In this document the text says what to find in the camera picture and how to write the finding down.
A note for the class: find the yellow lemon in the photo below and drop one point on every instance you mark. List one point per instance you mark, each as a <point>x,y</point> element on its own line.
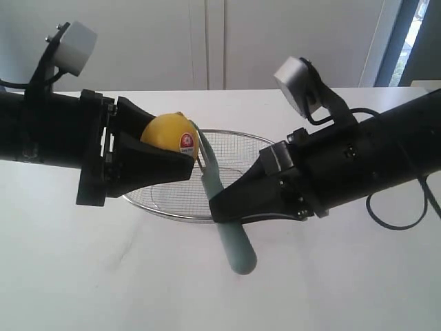
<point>173,132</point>

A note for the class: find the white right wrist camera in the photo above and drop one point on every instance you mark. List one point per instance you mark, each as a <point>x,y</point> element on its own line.
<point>295,79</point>

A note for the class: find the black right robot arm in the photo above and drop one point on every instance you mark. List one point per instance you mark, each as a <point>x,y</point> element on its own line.
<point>365,157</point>

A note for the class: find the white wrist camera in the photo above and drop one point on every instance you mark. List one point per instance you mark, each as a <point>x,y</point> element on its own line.
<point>295,79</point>
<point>71,47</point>

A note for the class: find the teal handled peeler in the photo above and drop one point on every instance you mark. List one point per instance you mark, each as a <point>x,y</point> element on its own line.
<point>238,249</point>

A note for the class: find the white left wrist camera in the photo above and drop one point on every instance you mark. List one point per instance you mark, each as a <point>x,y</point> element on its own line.
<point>71,47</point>

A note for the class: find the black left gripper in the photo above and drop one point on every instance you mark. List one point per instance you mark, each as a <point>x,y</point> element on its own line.
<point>136,164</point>

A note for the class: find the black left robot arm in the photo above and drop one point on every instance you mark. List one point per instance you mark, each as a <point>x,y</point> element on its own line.
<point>49,129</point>

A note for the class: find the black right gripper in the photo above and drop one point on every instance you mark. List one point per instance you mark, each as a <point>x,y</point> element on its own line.
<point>278,186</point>

